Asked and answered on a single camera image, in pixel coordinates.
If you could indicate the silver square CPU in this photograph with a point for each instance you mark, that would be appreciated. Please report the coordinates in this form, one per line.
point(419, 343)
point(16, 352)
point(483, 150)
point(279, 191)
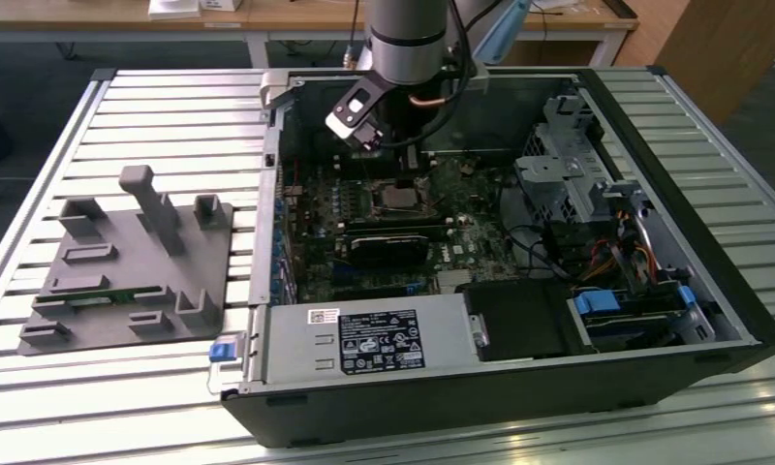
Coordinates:
point(403, 196)

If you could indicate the green motherboard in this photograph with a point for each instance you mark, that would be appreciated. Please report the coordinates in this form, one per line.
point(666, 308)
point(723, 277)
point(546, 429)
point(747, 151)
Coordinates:
point(484, 237)

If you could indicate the white paper sheet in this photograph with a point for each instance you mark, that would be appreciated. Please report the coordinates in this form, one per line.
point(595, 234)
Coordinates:
point(575, 5)

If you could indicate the green RAM stick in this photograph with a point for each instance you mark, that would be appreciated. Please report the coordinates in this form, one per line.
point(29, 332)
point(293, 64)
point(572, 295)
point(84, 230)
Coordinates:
point(125, 294)

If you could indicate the wooden cabinet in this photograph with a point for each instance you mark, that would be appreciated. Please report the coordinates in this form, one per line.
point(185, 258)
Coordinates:
point(723, 48)

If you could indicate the black open PC case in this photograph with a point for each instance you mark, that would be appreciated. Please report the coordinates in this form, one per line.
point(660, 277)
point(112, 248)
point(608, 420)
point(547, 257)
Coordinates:
point(425, 416)

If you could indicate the plain white box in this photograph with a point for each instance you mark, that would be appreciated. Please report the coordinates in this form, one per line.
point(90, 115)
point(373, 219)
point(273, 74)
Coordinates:
point(174, 9)

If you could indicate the silver chipset heatsink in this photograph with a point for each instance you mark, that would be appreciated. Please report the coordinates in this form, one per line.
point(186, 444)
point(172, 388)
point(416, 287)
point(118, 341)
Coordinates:
point(455, 281)

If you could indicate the white camera black bracket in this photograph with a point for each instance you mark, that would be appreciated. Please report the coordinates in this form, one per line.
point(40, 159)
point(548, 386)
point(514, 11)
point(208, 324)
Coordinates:
point(352, 109)

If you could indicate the CPU socket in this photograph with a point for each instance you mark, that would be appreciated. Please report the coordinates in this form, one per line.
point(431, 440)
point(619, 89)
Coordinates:
point(379, 191)

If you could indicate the blue disk carrier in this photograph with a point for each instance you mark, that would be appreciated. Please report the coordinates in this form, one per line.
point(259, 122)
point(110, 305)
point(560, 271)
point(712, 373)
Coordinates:
point(594, 302)

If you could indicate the wooden desk white legs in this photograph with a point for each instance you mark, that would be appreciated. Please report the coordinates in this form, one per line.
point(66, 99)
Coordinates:
point(70, 21)

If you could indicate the blue case latch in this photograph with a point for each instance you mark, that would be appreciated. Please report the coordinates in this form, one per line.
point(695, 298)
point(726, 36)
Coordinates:
point(224, 351)

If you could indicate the RAM slot white latches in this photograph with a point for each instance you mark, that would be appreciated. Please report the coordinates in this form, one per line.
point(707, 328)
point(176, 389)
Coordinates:
point(393, 223)
point(393, 234)

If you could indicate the pale blue teach pendant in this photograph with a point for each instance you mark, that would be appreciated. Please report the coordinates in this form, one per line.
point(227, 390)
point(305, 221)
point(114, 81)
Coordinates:
point(503, 34)

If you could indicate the grey plastic parts rack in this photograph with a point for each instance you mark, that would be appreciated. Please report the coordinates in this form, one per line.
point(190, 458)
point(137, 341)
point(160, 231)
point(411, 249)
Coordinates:
point(134, 271)

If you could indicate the white box dark label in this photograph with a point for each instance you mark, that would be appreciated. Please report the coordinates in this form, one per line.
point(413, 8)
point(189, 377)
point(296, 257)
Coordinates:
point(223, 5)

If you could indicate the RAM slot black latches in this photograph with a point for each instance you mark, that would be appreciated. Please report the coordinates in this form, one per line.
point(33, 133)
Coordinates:
point(393, 228)
point(393, 217)

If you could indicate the silver power supply unit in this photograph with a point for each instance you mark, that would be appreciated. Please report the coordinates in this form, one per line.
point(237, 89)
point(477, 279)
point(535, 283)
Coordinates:
point(291, 334)

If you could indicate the grey metal drive cage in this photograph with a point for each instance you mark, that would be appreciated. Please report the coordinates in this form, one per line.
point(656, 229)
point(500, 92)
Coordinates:
point(548, 174)

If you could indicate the black graphics card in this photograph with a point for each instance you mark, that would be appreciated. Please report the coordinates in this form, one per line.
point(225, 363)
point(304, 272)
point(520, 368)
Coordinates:
point(387, 252)

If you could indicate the small blue plastic clip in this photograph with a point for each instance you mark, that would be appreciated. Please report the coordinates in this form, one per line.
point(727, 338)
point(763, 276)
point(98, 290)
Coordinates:
point(686, 296)

